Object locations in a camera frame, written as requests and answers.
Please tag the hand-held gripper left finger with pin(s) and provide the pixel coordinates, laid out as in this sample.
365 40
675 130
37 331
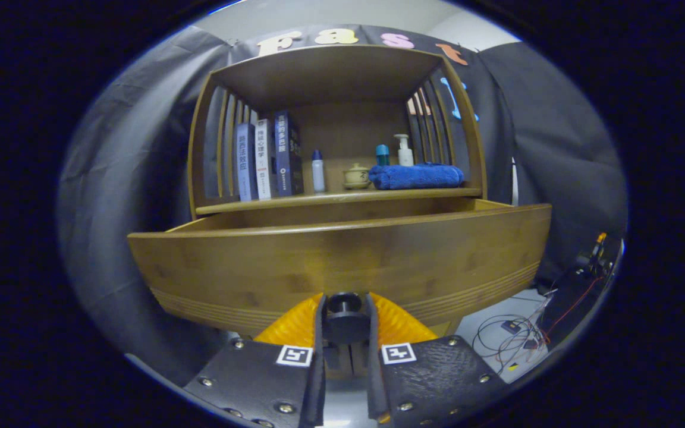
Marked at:
259 380

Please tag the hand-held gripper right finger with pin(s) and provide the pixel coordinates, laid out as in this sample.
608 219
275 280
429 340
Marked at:
431 380

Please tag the black drawer knob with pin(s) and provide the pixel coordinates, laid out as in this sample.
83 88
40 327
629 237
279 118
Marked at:
345 324

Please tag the wooden countertop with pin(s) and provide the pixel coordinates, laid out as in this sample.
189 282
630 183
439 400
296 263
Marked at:
342 197

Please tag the wooden cabinet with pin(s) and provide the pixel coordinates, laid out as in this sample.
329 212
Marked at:
342 125

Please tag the dark equipment with orange clip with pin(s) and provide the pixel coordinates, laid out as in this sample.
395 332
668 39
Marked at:
580 291

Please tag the blue folded towel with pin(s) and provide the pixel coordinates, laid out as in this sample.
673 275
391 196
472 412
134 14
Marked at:
417 176

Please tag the white bottle with blue cap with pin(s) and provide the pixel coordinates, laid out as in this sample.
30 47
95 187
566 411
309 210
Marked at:
318 175

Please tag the beige lidded teacup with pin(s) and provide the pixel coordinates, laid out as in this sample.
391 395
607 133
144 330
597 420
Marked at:
356 177

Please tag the light blue book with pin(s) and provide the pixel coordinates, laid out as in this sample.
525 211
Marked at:
245 163

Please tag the white book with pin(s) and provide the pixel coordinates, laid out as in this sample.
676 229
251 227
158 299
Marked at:
264 157

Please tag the white pump bottle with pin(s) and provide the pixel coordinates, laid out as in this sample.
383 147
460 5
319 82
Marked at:
405 156

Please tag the dark blue book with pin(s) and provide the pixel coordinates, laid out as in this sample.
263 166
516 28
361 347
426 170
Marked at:
284 154

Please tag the teal bottle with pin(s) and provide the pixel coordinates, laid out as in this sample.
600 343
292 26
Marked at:
382 156

